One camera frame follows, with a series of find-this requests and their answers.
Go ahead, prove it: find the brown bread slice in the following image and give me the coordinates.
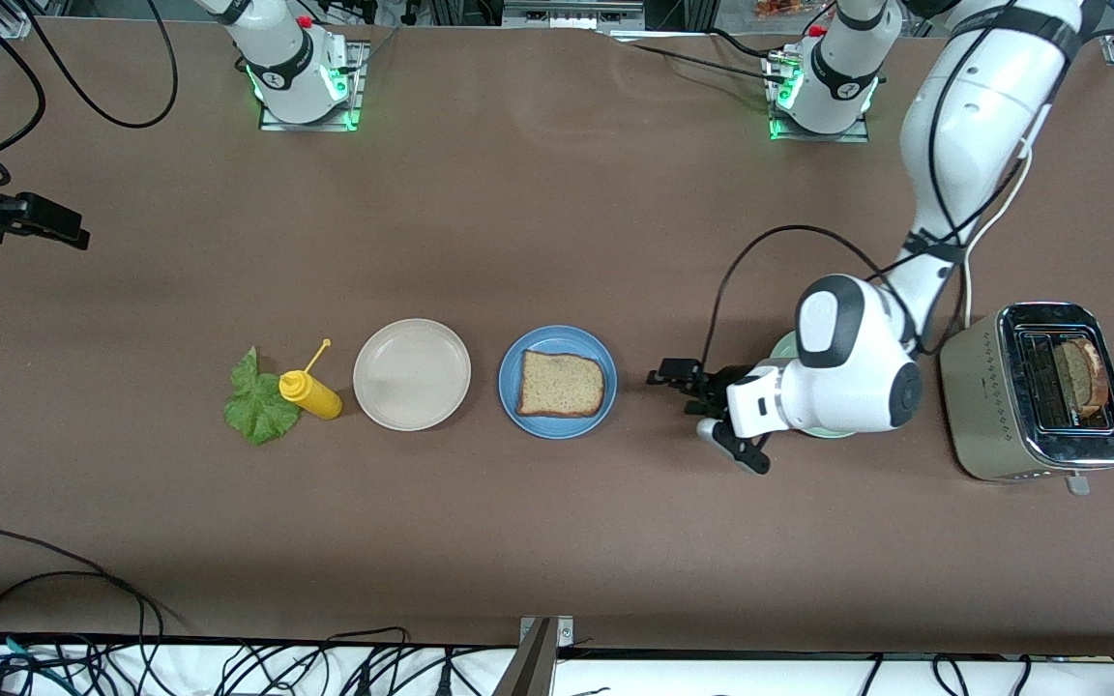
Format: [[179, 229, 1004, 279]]
[[1053, 336, 1112, 419], [515, 350, 606, 419]]

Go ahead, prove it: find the blue plate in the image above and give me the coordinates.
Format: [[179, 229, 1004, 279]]
[[498, 325, 618, 441]]

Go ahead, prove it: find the green lettuce leaf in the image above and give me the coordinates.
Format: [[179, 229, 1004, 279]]
[[223, 346, 305, 447]]

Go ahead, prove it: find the yellow squeeze bottle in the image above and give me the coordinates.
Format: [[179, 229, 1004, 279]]
[[278, 338, 344, 421]]

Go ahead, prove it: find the light green plate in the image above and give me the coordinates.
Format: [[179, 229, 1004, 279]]
[[766, 329, 860, 441]]

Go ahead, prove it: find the beige plate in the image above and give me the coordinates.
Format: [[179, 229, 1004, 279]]
[[352, 318, 473, 432]]

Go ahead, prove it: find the beige chrome toaster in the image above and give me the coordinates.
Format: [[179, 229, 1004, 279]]
[[939, 302, 1114, 496]]

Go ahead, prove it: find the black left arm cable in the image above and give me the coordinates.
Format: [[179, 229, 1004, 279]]
[[702, 0, 1090, 373]]

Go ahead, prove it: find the white toaster power cord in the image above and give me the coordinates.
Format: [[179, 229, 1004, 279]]
[[961, 140, 1037, 330]]

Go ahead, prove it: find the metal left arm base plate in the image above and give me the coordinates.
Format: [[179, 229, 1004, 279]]
[[766, 48, 873, 144]]

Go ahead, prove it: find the metal table edge bracket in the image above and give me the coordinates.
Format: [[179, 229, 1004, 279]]
[[491, 616, 575, 696]]

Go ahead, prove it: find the black base connector cable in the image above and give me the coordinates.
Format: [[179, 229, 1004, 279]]
[[605, 27, 795, 83]]

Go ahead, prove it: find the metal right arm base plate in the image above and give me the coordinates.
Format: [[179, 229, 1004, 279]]
[[259, 41, 369, 131]]

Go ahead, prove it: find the grey metal frame block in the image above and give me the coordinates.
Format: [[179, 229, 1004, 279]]
[[502, 0, 647, 30]]

